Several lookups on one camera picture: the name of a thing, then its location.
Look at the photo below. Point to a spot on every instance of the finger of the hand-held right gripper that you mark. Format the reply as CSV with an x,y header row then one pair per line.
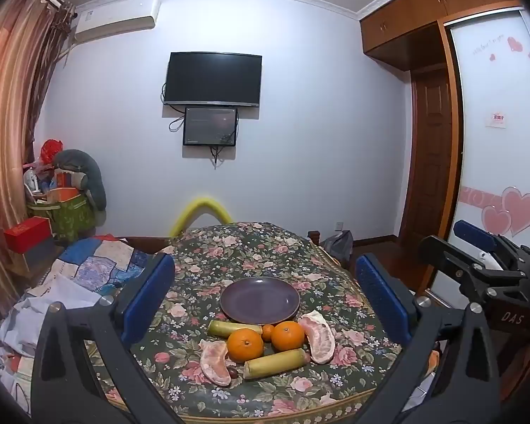
x,y
450,258
472,231

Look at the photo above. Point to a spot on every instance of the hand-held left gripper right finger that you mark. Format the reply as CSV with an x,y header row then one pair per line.
x,y
382,300

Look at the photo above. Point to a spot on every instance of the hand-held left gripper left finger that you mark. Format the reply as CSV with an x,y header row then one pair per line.
x,y
148,296

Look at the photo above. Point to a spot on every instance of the peeled pomelo segment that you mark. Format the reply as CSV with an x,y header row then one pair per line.
x,y
319,338
214,362

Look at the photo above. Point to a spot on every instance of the yellow-green sugarcane piece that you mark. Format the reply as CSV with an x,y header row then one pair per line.
x,y
223,327
274,364

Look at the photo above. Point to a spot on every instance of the large orange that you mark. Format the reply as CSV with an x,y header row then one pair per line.
x,y
288,335
245,344

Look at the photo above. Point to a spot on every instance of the purple plate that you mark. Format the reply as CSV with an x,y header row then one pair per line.
x,y
259,299

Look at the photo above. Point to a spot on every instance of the dark red jujube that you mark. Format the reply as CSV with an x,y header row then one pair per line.
x,y
232,372

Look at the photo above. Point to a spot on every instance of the small tangerine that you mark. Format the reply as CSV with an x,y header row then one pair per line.
x,y
268,333

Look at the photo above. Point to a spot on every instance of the grey bag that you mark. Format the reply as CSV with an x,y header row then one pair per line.
x,y
339,247

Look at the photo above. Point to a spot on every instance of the white heart-print wardrobe door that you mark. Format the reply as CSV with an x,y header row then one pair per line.
x,y
494,154

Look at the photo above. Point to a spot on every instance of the brown wooden door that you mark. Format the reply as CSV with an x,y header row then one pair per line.
x,y
430,154

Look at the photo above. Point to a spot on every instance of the yellow foam tube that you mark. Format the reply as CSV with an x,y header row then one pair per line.
x,y
201,205

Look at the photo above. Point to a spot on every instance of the green patterned box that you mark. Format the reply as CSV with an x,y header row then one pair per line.
x,y
73,221

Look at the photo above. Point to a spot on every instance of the floral tablecloth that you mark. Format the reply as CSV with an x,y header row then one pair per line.
x,y
247,256

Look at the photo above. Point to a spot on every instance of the red and white sticker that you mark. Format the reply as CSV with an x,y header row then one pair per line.
x,y
496,120

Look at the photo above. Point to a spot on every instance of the white cloth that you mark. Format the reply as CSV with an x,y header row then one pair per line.
x,y
31,313

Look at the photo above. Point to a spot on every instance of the orange box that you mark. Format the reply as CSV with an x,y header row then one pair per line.
x,y
64,194

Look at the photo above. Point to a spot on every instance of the red box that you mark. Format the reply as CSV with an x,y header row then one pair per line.
x,y
28,233

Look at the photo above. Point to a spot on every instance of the grey plush toy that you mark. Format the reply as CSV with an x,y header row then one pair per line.
x,y
86,165

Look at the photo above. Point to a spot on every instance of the red plastic bag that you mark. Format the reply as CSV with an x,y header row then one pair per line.
x,y
51,150

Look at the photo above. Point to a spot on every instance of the small black monitor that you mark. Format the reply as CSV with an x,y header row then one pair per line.
x,y
210,126

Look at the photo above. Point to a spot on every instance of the wooden overhead cabinet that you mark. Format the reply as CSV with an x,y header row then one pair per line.
x,y
406,22

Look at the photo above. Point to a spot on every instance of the striped brown curtain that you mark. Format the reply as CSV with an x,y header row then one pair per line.
x,y
9,119

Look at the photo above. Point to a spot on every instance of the white air conditioner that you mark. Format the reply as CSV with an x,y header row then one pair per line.
x,y
115,20

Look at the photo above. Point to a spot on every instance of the wooden bed post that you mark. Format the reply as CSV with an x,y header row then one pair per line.
x,y
313,236

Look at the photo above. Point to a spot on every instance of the black wall television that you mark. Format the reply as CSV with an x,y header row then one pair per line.
x,y
213,78

